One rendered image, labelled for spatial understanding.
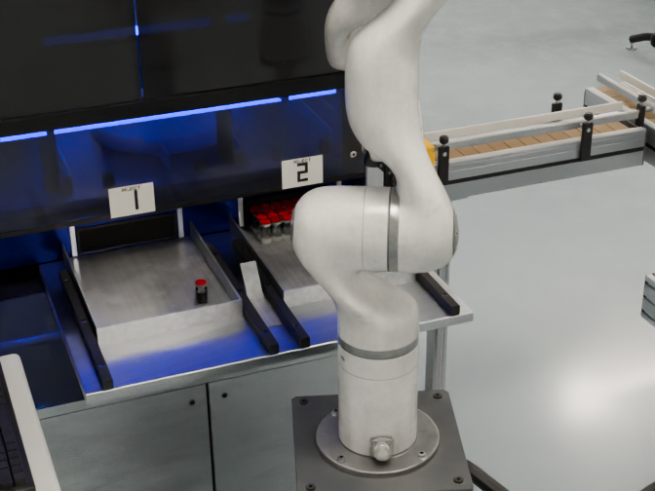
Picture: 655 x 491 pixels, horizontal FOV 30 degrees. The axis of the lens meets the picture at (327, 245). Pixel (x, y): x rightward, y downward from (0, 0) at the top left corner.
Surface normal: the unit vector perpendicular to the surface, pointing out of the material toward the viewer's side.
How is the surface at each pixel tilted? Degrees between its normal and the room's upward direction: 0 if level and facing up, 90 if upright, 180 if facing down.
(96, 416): 90
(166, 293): 0
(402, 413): 90
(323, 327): 0
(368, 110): 84
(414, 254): 97
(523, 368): 0
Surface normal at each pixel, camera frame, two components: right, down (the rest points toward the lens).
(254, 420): 0.36, 0.43
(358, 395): -0.50, 0.40
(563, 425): -0.01, -0.89
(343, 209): -0.09, -0.43
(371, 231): -0.09, 0.06
